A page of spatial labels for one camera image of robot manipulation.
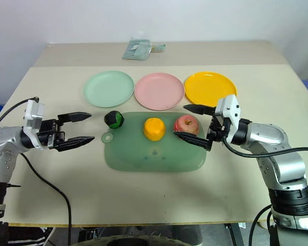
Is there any teal plastic packaged item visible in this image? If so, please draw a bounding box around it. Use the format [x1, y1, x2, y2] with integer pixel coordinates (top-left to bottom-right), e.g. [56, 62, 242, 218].
[121, 38, 166, 62]

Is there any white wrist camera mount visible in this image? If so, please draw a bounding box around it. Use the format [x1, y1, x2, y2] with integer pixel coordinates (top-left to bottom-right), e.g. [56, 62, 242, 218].
[214, 94, 241, 143]
[22, 99, 46, 149]

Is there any dark green avocado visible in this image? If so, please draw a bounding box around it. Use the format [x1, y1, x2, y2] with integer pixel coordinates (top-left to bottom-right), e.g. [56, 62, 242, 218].
[104, 110, 125, 130]

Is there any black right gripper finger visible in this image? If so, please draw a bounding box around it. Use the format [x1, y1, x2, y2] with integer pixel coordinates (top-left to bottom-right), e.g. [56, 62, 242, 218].
[183, 104, 217, 116]
[172, 131, 213, 152]

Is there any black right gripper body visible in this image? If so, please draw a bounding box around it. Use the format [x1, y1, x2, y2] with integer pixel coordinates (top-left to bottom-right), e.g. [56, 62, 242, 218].
[206, 112, 232, 147]

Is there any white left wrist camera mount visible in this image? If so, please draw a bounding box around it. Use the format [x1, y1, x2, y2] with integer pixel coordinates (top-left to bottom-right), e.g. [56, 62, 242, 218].
[22, 99, 46, 149]

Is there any yellow toy fruit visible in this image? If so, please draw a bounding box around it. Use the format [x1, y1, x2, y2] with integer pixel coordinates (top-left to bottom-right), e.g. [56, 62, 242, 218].
[143, 117, 166, 142]

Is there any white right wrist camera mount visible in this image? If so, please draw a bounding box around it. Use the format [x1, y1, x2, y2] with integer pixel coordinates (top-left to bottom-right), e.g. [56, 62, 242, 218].
[214, 94, 241, 143]

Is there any light green plate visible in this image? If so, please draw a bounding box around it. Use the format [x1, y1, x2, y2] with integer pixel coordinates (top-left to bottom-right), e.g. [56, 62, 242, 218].
[83, 70, 135, 108]

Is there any yellow plate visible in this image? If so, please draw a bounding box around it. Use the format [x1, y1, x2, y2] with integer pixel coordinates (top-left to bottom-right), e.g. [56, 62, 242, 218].
[184, 71, 238, 108]

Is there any red toy apple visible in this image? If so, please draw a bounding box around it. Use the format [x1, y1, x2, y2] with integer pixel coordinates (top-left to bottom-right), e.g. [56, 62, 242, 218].
[173, 114, 200, 136]

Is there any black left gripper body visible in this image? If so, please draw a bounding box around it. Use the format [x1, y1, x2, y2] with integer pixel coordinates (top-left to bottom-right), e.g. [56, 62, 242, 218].
[36, 118, 66, 150]

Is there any pink plate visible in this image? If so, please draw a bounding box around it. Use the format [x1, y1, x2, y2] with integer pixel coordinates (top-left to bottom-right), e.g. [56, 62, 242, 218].
[134, 72, 185, 111]

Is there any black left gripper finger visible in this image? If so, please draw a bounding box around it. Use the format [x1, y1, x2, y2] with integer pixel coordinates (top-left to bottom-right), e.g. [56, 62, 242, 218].
[56, 111, 92, 124]
[52, 136, 95, 152]

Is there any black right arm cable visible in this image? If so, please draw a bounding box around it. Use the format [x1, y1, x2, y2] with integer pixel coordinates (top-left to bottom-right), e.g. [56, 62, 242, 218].
[222, 137, 308, 246]

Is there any green translucent cutting board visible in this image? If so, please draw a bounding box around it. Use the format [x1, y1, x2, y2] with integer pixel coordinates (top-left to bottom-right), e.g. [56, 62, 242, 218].
[101, 111, 207, 173]

